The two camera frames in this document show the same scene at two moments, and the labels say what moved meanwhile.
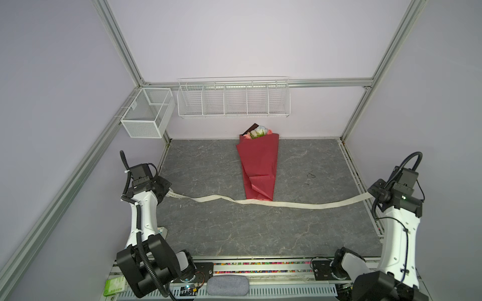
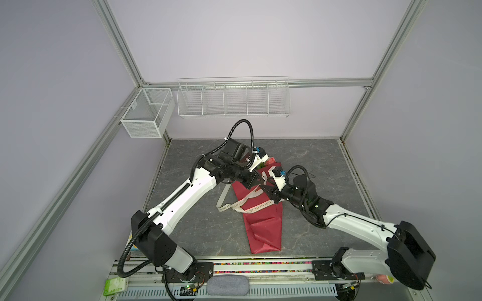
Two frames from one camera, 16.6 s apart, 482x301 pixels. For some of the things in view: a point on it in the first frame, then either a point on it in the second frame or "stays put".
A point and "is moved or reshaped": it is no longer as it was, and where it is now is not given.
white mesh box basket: [149, 113] stays put
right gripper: [378, 185] → [273, 191]
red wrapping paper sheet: [259, 156] is moved or reshaped
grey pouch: [228, 285] stays put
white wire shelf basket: [233, 97] stays put
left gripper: [164, 184] → [252, 180]
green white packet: [114, 285] stays put
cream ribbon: [260, 201] → [236, 204]
